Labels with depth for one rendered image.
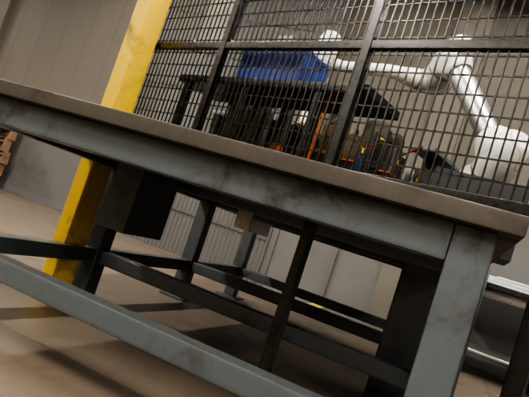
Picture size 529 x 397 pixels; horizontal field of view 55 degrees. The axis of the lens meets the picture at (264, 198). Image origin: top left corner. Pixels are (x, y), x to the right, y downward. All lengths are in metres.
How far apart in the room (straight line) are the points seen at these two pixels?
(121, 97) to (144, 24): 0.32
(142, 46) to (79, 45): 5.00
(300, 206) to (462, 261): 0.35
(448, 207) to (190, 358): 0.64
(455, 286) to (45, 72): 6.82
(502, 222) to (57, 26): 7.04
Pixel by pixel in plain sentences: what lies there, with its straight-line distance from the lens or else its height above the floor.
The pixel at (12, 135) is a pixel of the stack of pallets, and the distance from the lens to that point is 7.19.
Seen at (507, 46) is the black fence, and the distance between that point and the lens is 1.43.
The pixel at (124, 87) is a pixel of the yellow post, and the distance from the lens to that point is 2.25.
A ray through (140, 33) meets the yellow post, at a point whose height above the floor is 1.14.
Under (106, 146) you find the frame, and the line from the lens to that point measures 1.40.
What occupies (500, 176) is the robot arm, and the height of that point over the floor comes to 1.01.
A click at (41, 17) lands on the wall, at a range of 7.92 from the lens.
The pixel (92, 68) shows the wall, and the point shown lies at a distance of 7.00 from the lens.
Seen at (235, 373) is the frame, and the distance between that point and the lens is 1.18.
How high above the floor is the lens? 0.52
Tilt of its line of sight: 4 degrees up
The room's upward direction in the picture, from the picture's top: 18 degrees clockwise
